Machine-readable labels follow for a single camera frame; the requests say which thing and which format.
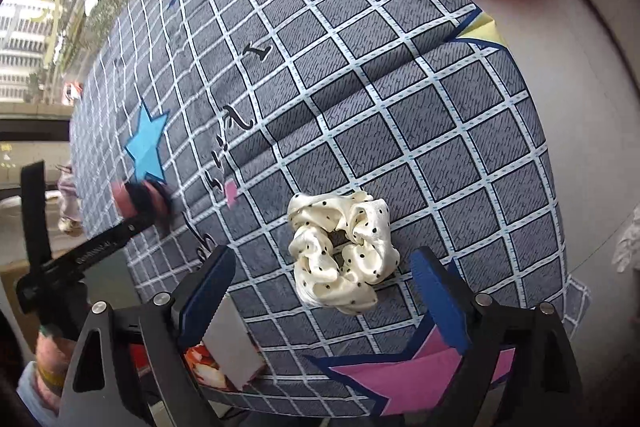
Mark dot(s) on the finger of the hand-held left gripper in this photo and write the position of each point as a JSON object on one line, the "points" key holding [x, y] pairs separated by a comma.
{"points": [[35, 217], [95, 244]]}

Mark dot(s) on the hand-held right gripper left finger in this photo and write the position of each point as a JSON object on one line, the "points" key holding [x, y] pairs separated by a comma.
{"points": [[210, 292]]}

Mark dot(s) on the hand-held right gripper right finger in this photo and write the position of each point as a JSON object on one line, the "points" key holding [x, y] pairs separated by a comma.
{"points": [[440, 297]]}

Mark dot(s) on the pink black scrunchie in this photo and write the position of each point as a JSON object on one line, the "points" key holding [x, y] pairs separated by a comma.
{"points": [[145, 197]]}

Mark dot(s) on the cream polka dot scrunchie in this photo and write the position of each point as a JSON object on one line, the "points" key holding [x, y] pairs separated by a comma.
{"points": [[340, 247]]}

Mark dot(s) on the pale pink hanging cloth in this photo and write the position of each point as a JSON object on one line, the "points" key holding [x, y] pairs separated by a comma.
{"points": [[70, 202]]}

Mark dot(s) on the small pink hair clip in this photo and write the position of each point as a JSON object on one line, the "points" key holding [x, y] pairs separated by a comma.
{"points": [[231, 193]]}

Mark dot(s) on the grey checked star blanket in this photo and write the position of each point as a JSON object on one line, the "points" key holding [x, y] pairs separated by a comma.
{"points": [[400, 132]]}

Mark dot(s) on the white lace cloth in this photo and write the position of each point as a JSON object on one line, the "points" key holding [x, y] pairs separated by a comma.
{"points": [[630, 242]]}

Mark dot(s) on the black window frame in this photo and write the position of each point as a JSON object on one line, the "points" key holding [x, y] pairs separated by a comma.
{"points": [[30, 116]]}

